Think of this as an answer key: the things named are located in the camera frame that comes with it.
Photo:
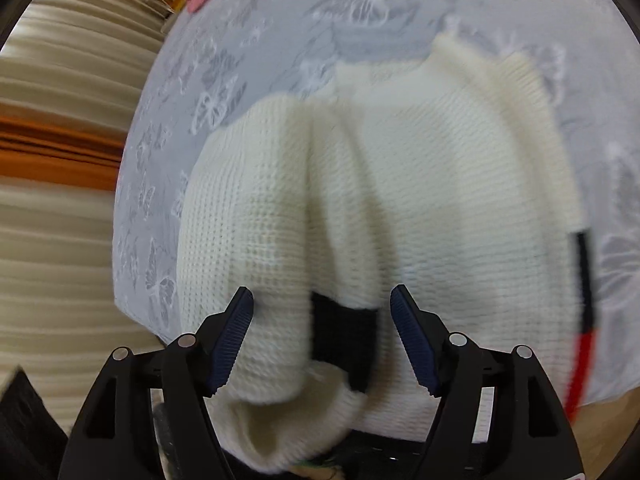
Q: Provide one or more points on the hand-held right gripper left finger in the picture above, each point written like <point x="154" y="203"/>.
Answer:
<point x="230" y="345"/>

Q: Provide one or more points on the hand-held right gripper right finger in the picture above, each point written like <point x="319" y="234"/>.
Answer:
<point x="415" y="340"/>

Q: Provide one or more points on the bed with grey butterfly sheet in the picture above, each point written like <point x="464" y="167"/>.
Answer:
<point x="300" y="35"/>

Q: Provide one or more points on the white red black knit sweater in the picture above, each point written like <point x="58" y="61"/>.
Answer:
<point x="400" y="200"/>

